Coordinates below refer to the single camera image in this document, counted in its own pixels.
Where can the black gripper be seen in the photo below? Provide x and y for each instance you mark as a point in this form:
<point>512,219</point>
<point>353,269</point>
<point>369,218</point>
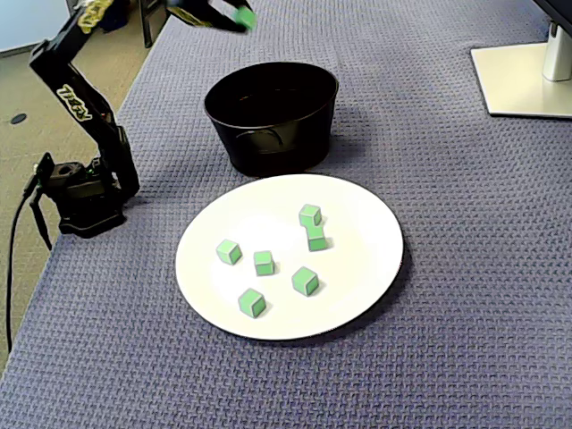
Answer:
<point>214,17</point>

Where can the green cube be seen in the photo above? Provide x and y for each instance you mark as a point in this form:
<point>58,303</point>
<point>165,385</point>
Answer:
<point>310,214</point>
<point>245,15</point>
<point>252,302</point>
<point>229,251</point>
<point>263,263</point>
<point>305,280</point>
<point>318,243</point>

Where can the black round container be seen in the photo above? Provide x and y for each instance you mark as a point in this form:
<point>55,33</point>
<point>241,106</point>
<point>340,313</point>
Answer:
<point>277,152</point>

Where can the white round plate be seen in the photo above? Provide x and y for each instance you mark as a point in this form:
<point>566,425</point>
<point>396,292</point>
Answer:
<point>357,250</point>

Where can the blue bin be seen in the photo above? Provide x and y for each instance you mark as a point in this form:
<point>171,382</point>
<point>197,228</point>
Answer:
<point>118,15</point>

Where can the dark round floor cover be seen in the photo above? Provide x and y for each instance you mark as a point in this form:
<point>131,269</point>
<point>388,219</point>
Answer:
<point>19,119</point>

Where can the silver monitor stand base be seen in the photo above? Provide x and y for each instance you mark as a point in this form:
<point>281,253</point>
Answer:
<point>514,80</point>

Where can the silver monitor stand neck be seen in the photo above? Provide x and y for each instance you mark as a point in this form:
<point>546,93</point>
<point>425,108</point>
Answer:
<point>558,53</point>

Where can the blue woven table cloth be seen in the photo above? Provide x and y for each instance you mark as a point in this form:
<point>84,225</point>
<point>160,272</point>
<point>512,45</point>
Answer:
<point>447,313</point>

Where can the black furniture frame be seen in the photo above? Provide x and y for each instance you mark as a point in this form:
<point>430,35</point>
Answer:
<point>149,22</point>

